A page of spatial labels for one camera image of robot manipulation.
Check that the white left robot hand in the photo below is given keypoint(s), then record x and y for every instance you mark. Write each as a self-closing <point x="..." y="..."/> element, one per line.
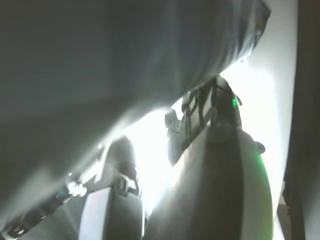
<point x="212" y="187"/>

